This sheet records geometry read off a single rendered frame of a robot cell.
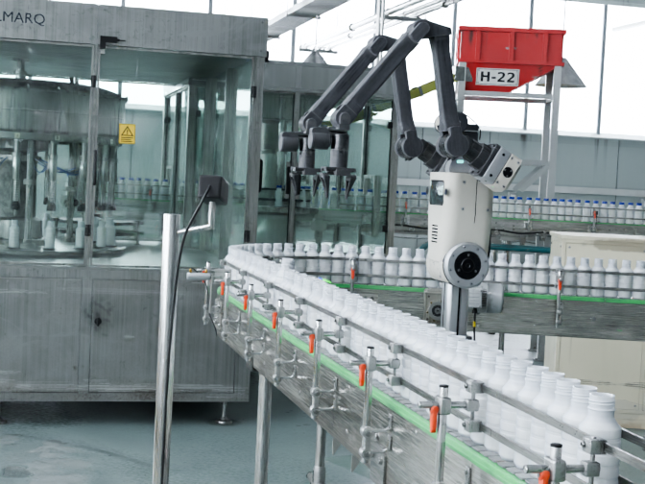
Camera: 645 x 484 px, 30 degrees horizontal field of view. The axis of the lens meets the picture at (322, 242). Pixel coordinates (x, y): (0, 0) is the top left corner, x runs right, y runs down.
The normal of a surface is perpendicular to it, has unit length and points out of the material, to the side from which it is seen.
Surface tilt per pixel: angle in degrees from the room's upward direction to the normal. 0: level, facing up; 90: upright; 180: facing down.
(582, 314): 90
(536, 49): 90
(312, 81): 90
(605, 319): 91
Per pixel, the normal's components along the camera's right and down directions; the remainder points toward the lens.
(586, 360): -0.07, 0.05
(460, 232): 0.23, 0.25
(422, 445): -0.97, -0.04
